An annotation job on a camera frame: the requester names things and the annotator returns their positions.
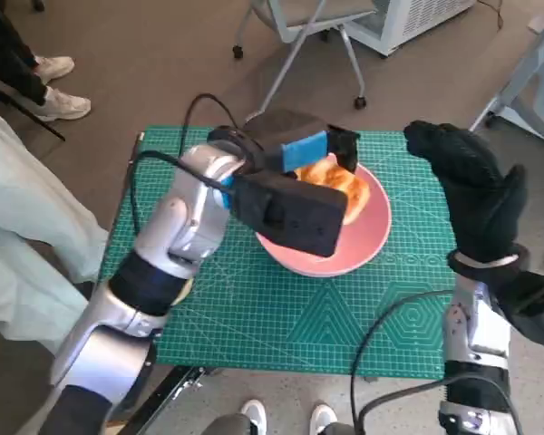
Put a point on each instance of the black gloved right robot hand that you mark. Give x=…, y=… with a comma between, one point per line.
x=476, y=199

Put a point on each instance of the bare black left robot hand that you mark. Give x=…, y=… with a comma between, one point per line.
x=304, y=149

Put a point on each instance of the long braided toy bread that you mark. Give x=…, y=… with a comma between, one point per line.
x=344, y=186

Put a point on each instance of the pink bowl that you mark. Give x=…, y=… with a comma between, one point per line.
x=372, y=226

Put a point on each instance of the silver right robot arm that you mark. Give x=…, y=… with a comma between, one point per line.
x=476, y=326

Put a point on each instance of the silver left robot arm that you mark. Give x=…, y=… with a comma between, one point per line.
x=186, y=226

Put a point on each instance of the grey office chair with casters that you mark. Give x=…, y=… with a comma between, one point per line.
x=299, y=11

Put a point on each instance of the white perforated cabinet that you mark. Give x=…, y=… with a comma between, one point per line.
x=430, y=18

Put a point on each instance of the green cutting mat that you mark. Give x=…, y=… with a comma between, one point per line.
x=254, y=326

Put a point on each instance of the white paper sheet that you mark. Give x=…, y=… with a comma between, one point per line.
x=541, y=25

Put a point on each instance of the black stand legs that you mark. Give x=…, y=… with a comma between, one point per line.
x=56, y=133

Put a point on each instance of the person in pale trousers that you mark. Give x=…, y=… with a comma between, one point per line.
x=18, y=204

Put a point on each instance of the person in dark trousers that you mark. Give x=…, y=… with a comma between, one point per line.
x=4, y=45

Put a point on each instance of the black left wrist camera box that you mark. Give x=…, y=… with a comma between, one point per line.
x=294, y=217

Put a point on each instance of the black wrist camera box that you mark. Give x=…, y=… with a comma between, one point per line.
x=294, y=217
x=535, y=312

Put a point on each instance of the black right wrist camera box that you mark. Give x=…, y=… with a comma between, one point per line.
x=535, y=312

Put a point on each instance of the black metal table bracket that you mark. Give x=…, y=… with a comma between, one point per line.
x=181, y=385

